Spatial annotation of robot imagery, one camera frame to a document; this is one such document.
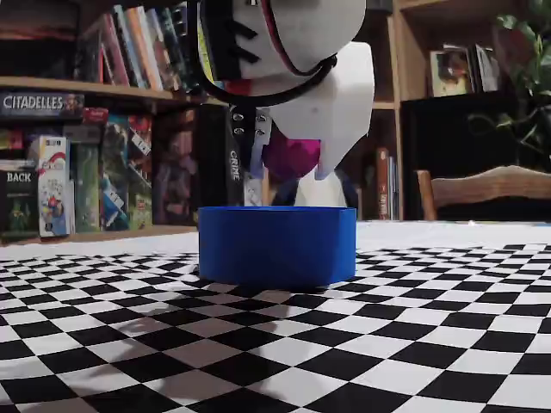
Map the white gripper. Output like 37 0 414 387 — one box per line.
195 0 375 181

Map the pink faceted ball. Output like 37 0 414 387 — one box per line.
261 136 323 181

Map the black Crime game box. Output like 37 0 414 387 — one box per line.
195 104 246 207

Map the blue round box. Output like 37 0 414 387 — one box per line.
197 205 357 290

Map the dark purple game box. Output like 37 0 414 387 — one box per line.
152 107 199 227

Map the teal illustrated game box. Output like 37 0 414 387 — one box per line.
101 114 154 231

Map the green game box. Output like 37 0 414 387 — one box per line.
71 144 103 233

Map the white colourful game box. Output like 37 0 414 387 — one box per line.
37 135 72 237

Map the Citadelles game box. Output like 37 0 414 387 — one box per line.
0 92 86 120

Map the black Back game box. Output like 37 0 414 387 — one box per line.
0 159 40 242

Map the light wooden bookshelf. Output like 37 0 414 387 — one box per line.
372 0 551 221

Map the red upright book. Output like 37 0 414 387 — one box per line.
375 148 391 220

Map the dark wooden cabinet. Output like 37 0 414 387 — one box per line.
399 97 520 221

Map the framed photo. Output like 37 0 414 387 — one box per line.
429 47 474 98
473 42 503 92

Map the orange leaning book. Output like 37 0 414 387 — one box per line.
124 6 152 89

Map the pink leaning book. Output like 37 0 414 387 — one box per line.
102 13 131 87

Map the brown wooden chair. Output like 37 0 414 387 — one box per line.
415 164 551 221

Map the wooden board game shelf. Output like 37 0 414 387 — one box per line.
0 0 404 246

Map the black white checkered mat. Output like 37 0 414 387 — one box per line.
0 219 551 413

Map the green leafy plant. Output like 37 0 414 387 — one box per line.
467 0 551 169

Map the black camera cable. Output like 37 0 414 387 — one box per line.
201 55 342 109

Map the red white black servo wire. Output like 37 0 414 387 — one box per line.
257 0 328 78

